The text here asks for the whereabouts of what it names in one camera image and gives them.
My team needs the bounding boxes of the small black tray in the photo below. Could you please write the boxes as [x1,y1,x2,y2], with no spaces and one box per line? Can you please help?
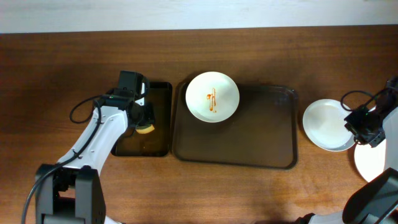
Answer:
[111,82,173,157]

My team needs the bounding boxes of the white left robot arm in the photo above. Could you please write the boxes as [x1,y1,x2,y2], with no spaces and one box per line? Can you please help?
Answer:
[29,101,154,223]

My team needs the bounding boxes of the yellow sponge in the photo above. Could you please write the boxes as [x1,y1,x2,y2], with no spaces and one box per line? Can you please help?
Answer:
[136,124,155,134]

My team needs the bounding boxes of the white plate with ketchup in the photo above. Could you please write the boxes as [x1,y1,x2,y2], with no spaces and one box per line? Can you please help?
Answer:
[302,99,355,152]

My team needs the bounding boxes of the cream plate with ketchup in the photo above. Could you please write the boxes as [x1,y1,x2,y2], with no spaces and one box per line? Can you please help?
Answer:
[185,72,240,123]

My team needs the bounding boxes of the large brown serving tray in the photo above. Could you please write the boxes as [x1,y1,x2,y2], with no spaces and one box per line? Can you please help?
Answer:
[172,83,298,170]

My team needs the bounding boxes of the pink plate with ketchup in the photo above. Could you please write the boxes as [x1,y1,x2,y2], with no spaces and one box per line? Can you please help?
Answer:
[354,140,386,182]

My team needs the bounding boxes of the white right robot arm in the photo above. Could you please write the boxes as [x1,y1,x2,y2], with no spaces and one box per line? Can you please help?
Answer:
[295,105,397,224]

